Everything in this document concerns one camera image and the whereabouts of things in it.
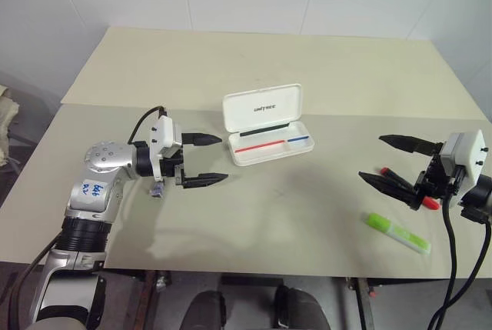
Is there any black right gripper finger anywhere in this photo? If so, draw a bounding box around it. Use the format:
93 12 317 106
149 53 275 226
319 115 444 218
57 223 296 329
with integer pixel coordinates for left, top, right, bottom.
357 170 421 212
378 134 444 155

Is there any red pen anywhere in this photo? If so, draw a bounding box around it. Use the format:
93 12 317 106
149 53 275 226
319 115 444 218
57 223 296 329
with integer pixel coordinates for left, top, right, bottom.
234 139 286 154

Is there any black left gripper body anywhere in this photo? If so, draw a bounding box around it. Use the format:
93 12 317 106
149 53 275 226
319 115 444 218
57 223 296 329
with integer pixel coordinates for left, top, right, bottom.
160 146 186 189

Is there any black pen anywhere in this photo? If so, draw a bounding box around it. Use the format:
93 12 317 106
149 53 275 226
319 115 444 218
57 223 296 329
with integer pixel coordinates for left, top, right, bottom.
238 122 291 138

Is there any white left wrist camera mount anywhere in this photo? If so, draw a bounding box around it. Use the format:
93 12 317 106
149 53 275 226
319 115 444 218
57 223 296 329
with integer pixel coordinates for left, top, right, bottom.
148 115 185 183

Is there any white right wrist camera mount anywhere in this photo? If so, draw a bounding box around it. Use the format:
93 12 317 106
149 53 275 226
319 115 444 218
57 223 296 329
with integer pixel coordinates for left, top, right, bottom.
440 128 488 208

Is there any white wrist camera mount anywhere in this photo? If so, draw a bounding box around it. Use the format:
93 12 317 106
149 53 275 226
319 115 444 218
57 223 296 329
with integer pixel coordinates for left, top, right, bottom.
440 128 488 208
148 115 185 183

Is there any dark rounded shape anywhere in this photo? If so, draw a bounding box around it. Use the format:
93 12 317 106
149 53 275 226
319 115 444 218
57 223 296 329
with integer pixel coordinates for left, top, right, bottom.
274 285 332 330
182 290 228 330

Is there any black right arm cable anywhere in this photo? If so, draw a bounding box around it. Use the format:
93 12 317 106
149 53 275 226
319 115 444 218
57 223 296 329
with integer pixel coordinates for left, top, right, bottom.
422 191 492 330

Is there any green highlighter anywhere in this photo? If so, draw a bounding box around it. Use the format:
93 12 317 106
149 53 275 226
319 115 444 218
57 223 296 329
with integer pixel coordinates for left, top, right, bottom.
361 212 433 256

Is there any beige cloth bundle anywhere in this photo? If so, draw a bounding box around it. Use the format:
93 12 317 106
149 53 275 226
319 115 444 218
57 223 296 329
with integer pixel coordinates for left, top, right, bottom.
0 84 21 166

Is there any black marker with red caps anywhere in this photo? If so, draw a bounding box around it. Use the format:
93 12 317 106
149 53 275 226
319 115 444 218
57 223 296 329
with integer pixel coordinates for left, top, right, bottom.
379 166 440 212

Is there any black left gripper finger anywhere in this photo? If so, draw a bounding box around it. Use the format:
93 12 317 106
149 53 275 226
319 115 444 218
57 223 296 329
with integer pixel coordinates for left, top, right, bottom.
182 133 223 148
183 172 231 190

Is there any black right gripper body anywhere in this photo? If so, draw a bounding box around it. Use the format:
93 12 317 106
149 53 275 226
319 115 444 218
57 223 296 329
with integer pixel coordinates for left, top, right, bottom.
413 150 461 208

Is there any thick dark left arm cable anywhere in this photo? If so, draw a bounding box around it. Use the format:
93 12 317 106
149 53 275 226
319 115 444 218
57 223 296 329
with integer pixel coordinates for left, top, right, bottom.
0 237 62 330

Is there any white plastic pencil case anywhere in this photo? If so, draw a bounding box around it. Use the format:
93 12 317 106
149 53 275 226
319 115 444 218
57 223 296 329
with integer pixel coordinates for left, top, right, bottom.
221 83 315 168

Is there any metal table frame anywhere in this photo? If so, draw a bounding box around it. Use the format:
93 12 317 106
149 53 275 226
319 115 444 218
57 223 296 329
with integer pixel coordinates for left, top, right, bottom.
99 267 492 330

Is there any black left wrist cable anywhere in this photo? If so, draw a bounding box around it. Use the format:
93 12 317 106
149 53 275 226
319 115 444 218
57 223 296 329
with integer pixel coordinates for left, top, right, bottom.
128 105 167 147

